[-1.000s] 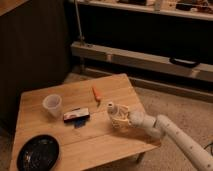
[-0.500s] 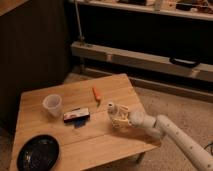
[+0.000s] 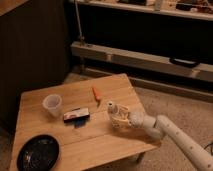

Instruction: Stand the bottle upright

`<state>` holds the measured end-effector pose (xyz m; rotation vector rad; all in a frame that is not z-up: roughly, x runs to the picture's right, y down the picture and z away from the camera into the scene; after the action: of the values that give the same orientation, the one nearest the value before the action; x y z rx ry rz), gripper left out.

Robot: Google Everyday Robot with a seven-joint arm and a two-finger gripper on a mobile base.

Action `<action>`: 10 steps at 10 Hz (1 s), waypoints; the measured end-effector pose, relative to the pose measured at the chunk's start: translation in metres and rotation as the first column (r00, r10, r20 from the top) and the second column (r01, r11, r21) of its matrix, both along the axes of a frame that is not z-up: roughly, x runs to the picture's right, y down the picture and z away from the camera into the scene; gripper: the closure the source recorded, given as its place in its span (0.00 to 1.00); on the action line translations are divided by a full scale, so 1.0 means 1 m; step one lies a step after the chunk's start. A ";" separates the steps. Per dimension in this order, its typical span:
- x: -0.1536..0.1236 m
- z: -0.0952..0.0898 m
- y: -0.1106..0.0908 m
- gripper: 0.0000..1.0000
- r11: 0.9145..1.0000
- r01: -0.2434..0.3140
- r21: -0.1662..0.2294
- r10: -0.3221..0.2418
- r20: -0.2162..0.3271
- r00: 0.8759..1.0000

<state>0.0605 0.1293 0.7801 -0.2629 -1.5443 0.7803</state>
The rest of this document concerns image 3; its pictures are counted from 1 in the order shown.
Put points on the small flat printed box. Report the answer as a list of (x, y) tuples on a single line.
[(76, 114)]

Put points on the orange carrot toy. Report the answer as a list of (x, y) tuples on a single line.
[(96, 93)]

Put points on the translucent plastic cup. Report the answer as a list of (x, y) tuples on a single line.
[(53, 103)]

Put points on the metal shelf upright pole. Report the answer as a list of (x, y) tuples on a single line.
[(81, 37)]

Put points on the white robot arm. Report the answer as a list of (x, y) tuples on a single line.
[(157, 127)]

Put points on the black round plate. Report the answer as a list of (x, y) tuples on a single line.
[(39, 153)]

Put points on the black handle on shelf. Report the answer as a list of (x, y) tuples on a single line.
[(183, 63)]

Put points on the wooden low table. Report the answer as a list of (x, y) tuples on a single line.
[(93, 144)]

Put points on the small white bottle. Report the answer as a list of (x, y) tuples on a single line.
[(111, 107)]

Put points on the grey metal shelf rack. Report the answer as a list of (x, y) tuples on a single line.
[(141, 40)]

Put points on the white skeletal robot hand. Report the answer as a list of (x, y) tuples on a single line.
[(120, 118)]

